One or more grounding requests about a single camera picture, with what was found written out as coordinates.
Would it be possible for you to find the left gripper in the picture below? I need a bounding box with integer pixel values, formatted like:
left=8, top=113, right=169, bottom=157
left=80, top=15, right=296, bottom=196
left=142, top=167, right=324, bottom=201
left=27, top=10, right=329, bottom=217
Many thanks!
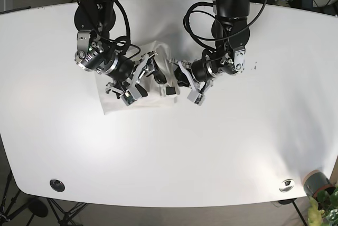
left=169, top=46, right=246, bottom=106

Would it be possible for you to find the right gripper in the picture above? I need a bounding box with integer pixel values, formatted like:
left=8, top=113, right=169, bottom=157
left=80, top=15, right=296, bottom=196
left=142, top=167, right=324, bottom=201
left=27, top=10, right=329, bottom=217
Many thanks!
left=77, top=44, right=167, bottom=106

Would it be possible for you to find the white printed T-shirt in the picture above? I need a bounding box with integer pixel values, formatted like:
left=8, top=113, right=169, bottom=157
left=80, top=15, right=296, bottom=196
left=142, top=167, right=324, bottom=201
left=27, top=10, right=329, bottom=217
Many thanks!
left=95, top=41, right=180, bottom=115

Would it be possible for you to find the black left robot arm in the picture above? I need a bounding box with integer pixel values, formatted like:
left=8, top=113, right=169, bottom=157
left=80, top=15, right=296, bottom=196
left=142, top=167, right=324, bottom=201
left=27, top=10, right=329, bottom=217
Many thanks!
left=165, top=0, right=269, bottom=105

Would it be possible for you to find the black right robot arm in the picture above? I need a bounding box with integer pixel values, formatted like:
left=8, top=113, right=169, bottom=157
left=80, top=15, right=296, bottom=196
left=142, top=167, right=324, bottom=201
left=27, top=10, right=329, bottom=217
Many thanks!
left=74, top=0, right=167, bottom=106

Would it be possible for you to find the black table grommet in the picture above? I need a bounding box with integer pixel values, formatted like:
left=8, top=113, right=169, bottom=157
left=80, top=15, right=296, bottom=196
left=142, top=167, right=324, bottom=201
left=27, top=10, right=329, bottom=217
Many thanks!
left=50, top=179, right=65, bottom=192

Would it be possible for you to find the silver table grommet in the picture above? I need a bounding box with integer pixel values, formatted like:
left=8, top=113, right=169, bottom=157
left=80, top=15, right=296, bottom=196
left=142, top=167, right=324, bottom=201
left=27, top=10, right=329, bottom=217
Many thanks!
left=279, top=179, right=295, bottom=193

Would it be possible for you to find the grey plant pot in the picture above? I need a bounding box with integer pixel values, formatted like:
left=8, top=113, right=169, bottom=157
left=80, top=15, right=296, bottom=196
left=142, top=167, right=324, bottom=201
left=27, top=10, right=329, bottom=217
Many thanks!
left=302, top=170, right=335, bottom=198

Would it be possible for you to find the green potted plant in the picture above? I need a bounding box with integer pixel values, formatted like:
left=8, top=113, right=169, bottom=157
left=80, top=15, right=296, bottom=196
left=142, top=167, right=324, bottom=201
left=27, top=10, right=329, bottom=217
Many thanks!
left=308, top=186, right=337, bottom=226

